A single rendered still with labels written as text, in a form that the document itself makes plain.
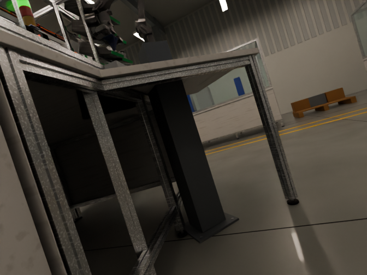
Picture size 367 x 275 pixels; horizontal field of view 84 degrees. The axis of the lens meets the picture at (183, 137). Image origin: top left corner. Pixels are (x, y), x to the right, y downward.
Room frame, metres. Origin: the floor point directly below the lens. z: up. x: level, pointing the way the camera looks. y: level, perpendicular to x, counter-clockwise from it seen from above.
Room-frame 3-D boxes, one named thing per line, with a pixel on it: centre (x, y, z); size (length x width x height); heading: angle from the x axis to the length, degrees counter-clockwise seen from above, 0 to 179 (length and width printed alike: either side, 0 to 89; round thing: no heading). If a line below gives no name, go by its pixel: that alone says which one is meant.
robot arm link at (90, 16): (1.14, 0.26, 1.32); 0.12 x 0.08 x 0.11; 95
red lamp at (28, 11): (1.01, 0.55, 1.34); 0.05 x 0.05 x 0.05
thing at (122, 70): (1.21, 0.04, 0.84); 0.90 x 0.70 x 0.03; 115
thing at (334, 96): (5.23, -3.62, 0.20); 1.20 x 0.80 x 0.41; 70
